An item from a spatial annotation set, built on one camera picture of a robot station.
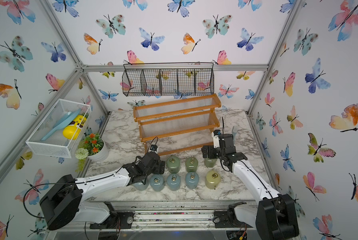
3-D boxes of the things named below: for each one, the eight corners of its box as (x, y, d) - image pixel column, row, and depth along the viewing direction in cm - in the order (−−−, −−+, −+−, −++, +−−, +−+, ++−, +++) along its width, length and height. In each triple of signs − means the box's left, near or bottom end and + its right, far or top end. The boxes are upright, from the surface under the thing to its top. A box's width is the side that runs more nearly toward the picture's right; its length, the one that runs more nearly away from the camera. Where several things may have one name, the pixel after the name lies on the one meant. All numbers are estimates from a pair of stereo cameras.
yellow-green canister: (205, 189, 86) (207, 183, 78) (204, 176, 90) (206, 169, 83) (218, 189, 86) (221, 183, 78) (216, 176, 90) (219, 169, 83)
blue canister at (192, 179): (185, 188, 86) (185, 183, 79) (185, 177, 90) (185, 171, 83) (198, 188, 86) (199, 183, 79) (197, 177, 90) (198, 171, 83)
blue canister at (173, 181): (167, 190, 85) (166, 185, 78) (168, 179, 89) (167, 173, 82) (180, 190, 85) (179, 185, 78) (180, 179, 89) (179, 173, 82)
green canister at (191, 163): (185, 173, 92) (185, 167, 85) (185, 163, 96) (185, 156, 89) (197, 173, 92) (198, 167, 85) (196, 163, 96) (197, 156, 89)
